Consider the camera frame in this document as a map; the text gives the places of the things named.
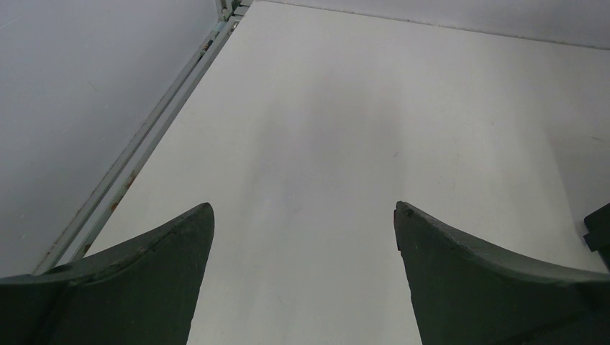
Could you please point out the aluminium frame left rail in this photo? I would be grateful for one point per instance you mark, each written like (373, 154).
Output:
(82, 231)

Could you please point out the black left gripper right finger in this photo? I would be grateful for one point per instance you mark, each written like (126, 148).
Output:
(465, 290)

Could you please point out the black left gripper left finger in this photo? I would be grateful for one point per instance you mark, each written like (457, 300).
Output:
(141, 291)

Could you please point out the black plastic bin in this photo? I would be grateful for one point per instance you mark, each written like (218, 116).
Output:
(597, 238)

